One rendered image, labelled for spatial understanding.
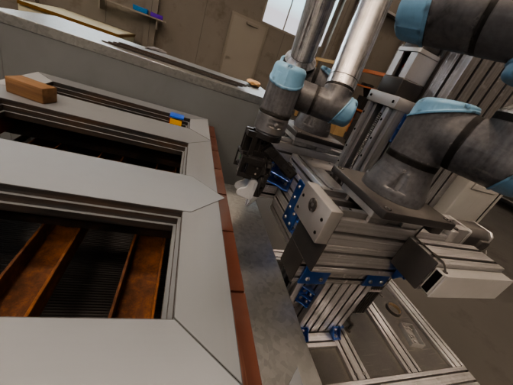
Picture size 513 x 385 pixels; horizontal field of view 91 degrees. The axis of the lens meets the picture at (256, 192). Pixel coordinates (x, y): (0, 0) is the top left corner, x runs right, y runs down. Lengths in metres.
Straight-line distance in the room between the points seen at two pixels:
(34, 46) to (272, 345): 1.46
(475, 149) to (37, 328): 0.73
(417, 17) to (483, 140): 0.29
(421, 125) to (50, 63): 1.44
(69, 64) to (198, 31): 7.37
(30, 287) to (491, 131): 0.93
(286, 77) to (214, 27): 8.22
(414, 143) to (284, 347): 0.53
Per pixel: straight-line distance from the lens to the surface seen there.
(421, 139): 0.64
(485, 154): 0.62
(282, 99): 0.58
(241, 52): 8.84
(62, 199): 0.64
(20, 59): 1.59
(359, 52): 0.73
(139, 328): 0.41
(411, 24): 0.44
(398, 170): 0.65
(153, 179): 0.71
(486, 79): 0.96
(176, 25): 8.74
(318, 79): 1.03
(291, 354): 0.68
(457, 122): 0.64
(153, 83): 1.43
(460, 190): 1.07
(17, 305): 0.68
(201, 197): 0.67
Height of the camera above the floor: 1.21
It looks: 26 degrees down
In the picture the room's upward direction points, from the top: 21 degrees clockwise
